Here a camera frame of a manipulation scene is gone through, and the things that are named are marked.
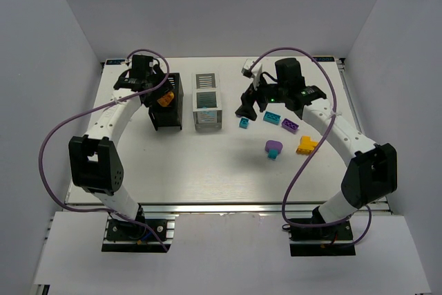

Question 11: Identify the yellow orange lego piece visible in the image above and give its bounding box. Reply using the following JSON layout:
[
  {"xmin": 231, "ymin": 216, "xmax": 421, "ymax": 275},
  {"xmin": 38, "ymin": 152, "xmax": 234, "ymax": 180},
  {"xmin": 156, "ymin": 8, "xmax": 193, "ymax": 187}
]
[{"xmin": 157, "ymin": 91, "xmax": 175, "ymax": 107}]

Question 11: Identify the teal long lego brick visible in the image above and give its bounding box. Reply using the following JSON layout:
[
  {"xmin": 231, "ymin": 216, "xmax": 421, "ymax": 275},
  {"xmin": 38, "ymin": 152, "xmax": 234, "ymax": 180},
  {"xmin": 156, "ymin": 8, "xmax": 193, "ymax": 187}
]
[{"xmin": 263, "ymin": 111, "xmax": 281, "ymax": 125}]

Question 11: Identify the purple long lego brick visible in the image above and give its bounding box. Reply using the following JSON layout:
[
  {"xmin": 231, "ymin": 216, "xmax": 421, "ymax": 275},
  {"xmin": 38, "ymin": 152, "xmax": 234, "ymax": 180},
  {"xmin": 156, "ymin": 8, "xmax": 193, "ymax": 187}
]
[{"xmin": 281, "ymin": 118, "xmax": 299, "ymax": 133}]

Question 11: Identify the purple rounded lego brick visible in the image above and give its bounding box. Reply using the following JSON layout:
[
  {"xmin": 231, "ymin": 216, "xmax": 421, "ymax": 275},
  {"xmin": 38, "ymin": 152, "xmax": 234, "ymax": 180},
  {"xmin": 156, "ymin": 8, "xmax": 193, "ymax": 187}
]
[{"xmin": 265, "ymin": 140, "xmax": 283, "ymax": 154}]

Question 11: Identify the teal small square lego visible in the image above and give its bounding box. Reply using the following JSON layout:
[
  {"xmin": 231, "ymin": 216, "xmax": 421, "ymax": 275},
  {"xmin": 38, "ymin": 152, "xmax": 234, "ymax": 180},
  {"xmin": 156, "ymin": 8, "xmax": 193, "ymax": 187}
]
[{"xmin": 267, "ymin": 149, "xmax": 279, "ymax": 160}]

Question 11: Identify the yellow L-shaped lego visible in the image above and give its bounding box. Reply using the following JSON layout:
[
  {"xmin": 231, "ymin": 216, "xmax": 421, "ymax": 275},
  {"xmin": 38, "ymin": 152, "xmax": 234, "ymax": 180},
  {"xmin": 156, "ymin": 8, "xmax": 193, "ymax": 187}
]
[{"xmin": 296, "ymin": 135, "xmax": 318, "ymax": 155}]

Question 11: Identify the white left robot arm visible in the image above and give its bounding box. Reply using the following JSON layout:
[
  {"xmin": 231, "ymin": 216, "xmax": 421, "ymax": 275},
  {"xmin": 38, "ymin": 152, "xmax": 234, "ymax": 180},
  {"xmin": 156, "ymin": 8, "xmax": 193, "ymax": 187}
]
[{"xmin": 68, "ymin": 55, "xmax": 175, "ymax": 222}]

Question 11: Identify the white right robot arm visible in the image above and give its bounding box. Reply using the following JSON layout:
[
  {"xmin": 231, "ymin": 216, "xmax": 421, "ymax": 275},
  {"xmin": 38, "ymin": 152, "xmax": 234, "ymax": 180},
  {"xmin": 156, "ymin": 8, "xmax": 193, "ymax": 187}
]
[{"xmin": 236, "ymin": 58, "xmax": 397, "ymax": 229}]

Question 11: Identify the small teal lego brick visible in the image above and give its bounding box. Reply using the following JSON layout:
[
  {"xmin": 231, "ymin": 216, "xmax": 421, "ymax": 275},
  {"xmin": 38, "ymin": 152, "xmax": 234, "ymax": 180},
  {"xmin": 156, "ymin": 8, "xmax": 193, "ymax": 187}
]
[{"xmin": 239, "ymin": 117, "xmax": 249, "ymax": 129}]

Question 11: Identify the black slotted container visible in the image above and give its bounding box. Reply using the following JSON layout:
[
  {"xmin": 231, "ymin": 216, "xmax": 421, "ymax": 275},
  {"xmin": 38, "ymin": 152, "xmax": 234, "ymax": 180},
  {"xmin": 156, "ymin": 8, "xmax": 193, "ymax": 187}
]
[{"xmin": 148, "ymin": 73, "xmax": 184, "ymax": 131}]

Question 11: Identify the left blue corner label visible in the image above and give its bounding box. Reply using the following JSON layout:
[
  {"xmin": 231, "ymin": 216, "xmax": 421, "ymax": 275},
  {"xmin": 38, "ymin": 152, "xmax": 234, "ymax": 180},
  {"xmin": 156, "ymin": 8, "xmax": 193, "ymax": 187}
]
[{"xmin": 105, "ymin": 59, "xmax": 127, "ymax": 66}]

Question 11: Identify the blue corner label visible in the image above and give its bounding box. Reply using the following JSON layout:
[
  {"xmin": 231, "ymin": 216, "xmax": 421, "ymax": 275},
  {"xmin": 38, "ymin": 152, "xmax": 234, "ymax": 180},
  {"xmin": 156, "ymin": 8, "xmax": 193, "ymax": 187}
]
[
  {"xmin": 105, "ymin": 59, "xmax": 127, "ymax": 66},
  {"xmin": 314, "ymin": 56, "xmax": 335, "ymax": 62}
]

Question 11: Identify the white slotted container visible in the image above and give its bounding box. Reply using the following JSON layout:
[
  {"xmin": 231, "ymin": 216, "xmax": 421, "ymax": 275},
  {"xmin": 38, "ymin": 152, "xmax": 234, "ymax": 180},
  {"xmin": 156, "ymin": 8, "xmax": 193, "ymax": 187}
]
[{"xmin": 192, "ymin": 73, "xmax": 222, "ymax": 131}]

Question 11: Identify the right blue corner label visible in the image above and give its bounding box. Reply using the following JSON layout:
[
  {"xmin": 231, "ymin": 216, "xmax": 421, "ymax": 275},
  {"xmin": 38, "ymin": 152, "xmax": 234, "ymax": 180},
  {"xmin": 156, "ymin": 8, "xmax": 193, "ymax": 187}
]
[{"xmin": 314, "ymin": 56, "xmax": 335, "ymax": 62}]

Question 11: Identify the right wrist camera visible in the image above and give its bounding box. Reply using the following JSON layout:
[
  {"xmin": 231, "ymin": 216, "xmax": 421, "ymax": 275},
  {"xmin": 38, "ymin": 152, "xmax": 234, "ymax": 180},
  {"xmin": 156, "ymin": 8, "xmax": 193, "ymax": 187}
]
[{"xmin": 241, "ymin": 59, "xmax": 262, "ymax": 91}]

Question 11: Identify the aluminium table front rail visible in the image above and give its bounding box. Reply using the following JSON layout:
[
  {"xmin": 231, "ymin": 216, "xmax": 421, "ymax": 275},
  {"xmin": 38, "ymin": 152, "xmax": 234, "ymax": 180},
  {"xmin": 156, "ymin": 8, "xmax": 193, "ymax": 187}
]
[{"xmin": 61, "ymin": 201, "xmax": 391, "ymax": 215}]

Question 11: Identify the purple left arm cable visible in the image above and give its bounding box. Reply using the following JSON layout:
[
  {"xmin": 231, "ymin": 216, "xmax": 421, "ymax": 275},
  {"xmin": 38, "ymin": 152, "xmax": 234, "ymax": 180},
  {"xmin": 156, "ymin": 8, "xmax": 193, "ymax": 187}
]
[{"xmin": 37, "ymin": 48, "xmax": 171, "ymax": 253}]

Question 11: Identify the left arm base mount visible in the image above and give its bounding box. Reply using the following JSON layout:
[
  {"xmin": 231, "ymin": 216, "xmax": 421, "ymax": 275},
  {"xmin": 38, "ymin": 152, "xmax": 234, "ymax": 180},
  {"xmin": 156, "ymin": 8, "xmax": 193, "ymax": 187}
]
[{"xmin": 102, "ymin": 217, "xmax": 175, "ymax": 254}]

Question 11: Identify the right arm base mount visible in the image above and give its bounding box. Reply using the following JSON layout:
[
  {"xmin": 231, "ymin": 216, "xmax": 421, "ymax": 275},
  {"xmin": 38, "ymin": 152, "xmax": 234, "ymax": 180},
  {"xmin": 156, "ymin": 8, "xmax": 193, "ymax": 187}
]
[{"xmin": 282, "ymin": 221, "xmax": 356, "ymax": 257}]

